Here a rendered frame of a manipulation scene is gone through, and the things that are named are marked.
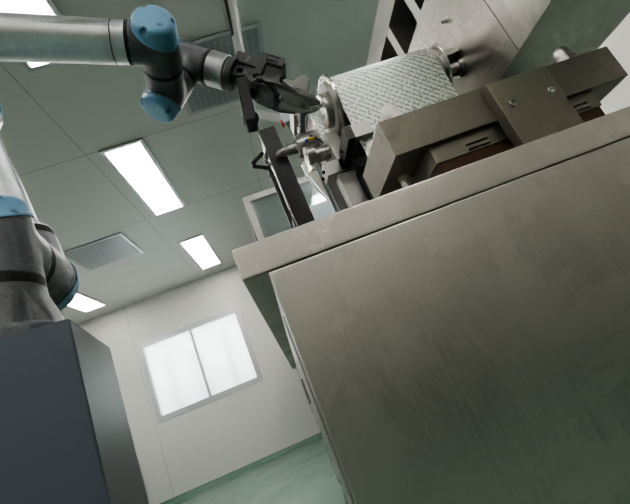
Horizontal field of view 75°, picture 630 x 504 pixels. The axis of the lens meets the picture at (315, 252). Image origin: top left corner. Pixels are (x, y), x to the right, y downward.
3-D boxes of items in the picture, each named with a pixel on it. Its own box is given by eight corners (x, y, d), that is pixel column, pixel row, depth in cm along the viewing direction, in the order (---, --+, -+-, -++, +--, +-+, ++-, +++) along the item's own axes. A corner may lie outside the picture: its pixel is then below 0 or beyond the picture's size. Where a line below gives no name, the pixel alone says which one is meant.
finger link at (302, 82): (326, 76, 86) (285, 66, 87) (317, 98, 85) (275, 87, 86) (326, 86, 89) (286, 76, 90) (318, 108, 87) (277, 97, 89)
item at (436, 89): (380, 184, 79) (343, 107, 84) (487, 145, 82) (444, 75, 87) (381, 182, 78) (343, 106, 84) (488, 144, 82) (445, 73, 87)
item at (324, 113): (316, 114, 95) (314, 87, 89) (324, 111, 96) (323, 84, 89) (328, 136, 92) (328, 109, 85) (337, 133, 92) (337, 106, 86)
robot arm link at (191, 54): (160, 83, 93) (176, 58, 97) (205, 96, 92) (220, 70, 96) (149, 53, 86) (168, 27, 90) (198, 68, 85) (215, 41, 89)
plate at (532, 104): (518, 154, 58) (480, 94, 61) (576, 132, 60) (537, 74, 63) (527, 144, 56) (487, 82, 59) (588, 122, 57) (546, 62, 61)
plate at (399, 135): (376, 204, 73) (362, 175, 75) (565, 134, 79) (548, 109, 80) (395, 156, 58) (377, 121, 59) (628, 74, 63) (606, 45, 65)
